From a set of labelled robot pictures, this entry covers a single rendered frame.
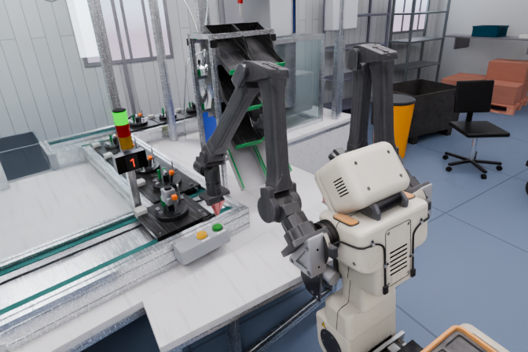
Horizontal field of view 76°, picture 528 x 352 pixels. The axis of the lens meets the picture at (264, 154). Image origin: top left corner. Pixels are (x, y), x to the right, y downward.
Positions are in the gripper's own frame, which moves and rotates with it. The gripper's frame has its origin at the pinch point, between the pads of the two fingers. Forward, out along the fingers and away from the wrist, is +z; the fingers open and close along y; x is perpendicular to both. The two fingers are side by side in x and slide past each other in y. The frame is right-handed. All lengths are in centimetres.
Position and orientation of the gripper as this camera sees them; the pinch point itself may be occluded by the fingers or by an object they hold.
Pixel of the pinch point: (216, 213)
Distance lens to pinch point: 133.9
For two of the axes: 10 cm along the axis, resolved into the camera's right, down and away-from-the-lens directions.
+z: 0.4, 9.1, 4.1
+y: -7.6, 2.9, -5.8
